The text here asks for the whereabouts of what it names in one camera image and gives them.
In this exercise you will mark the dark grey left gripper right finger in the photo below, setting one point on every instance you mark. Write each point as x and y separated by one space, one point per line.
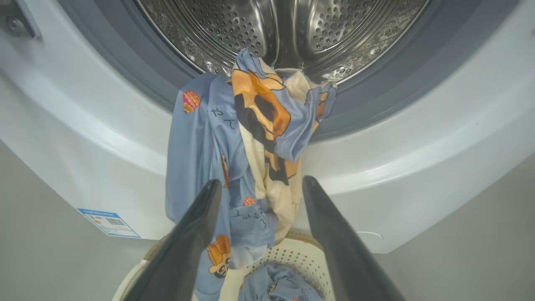
347 259

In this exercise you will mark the blue bear print pants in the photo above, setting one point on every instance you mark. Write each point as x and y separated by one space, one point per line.
276 284

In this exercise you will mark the metal door hinge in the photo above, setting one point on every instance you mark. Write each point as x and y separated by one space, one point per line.
19 21

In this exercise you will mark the steel perforated washer drum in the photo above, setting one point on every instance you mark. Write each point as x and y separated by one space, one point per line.
234 29

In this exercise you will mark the round white filter cover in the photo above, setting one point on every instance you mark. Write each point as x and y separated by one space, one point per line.
370 235

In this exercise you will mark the blue bear print shirt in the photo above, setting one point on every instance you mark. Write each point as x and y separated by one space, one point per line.
196 146

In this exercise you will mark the grey rubber door gasket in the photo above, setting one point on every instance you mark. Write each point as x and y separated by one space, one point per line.
418 67

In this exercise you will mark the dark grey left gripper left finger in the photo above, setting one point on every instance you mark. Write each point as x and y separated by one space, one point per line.
184 251

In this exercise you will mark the blue energy label sticker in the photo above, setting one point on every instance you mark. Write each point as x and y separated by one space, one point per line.
108 222

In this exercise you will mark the white front-load washing machine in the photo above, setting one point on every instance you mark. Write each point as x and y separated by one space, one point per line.
418 167

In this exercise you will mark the cream perforated laundry basket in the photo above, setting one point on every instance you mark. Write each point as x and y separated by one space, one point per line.
301 259

